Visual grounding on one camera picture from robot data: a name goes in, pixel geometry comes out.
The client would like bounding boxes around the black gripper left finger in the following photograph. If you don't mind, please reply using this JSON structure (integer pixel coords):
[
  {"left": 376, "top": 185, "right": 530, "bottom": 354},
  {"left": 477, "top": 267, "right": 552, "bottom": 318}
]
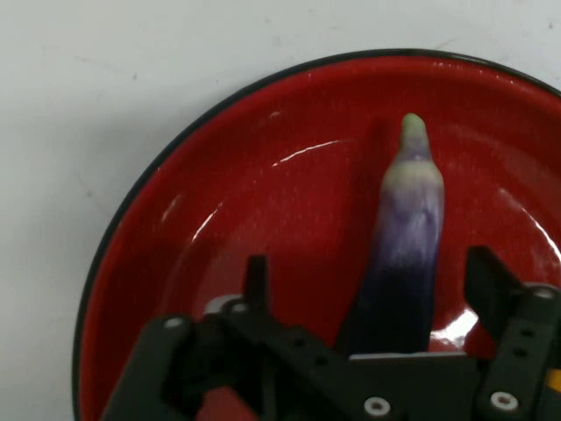
[{"left": 101, "top": 253, "right": 373, "bottom": 421}]

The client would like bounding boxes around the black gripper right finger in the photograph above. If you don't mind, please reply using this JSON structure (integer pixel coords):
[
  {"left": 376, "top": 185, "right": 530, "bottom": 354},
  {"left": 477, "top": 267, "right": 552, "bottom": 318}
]
[{"left": 464, "top": 245, "right": 561, "bottom": 421}]

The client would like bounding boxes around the red round plate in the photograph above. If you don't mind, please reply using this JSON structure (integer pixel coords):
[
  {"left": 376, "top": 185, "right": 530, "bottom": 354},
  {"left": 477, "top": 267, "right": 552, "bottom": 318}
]
[{"left": 72, "top": 47, "right": 561, "bottom": 421}]

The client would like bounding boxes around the purple toy eggplant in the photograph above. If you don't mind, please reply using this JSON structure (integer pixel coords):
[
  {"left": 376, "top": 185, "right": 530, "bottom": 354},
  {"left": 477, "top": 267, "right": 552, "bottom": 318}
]
[{"left": 339, "top": 112, "right": 446, "bottom": 359}]

